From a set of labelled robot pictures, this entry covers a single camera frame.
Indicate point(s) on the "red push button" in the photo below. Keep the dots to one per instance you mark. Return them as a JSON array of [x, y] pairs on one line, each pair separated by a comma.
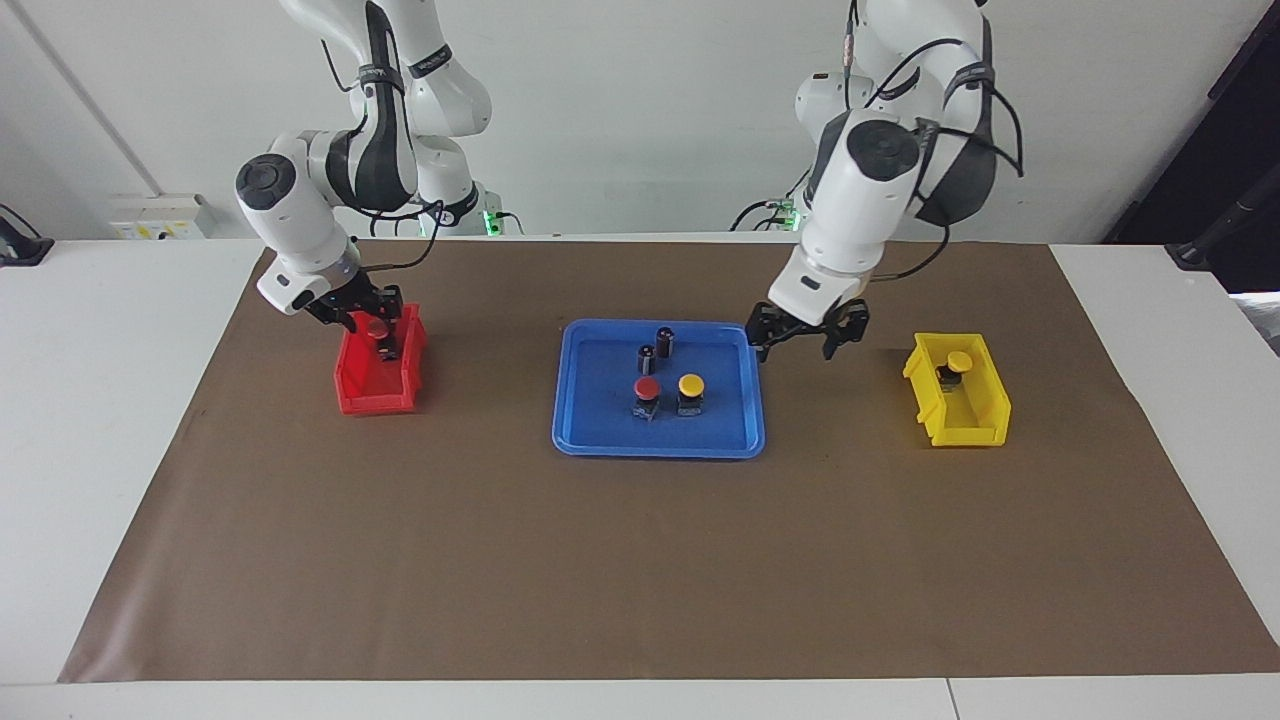
[[377, 327], [647, 388]]

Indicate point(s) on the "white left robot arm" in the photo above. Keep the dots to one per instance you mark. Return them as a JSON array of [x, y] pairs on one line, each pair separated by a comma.
[[860, 200]]

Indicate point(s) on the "white wall socket box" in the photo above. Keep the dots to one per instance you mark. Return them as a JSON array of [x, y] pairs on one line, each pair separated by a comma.
[[160, 215]]

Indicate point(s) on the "dark wall panel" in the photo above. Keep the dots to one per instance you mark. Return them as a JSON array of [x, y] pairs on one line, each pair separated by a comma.
[[1200, 150]]

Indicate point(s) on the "black cylindrical capacitor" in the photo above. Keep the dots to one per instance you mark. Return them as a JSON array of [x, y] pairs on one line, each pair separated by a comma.
[[647, 360], [665, 342]]

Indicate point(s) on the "yellow push button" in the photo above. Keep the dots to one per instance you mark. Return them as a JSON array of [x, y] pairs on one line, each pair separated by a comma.
[[690, 384], [960, 360]]

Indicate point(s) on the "brown paper table mat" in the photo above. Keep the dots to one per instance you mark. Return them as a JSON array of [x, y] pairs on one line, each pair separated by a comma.
[[640, 560]]

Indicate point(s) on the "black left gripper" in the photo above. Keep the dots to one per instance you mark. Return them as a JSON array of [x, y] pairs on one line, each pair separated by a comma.
[[805, 328]]

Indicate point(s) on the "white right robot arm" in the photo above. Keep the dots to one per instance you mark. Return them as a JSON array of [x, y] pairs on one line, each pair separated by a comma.
[[300, 210]]

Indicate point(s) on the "small black desk device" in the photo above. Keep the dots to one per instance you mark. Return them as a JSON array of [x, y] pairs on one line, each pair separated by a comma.
[[25, 250]]

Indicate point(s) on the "yellow plastic parts bin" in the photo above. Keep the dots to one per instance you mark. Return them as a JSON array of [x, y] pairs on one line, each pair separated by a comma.
[[965, 432]]

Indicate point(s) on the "red plastic parts bin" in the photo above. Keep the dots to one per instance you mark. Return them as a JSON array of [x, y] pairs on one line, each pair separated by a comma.
[[375, 400]]

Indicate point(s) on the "blue plastic tray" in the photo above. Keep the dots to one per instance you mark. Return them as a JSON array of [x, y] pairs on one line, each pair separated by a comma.
[[720, 420]]

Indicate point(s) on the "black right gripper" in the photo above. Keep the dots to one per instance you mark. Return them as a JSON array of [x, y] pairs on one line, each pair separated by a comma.
[[355, 303]]

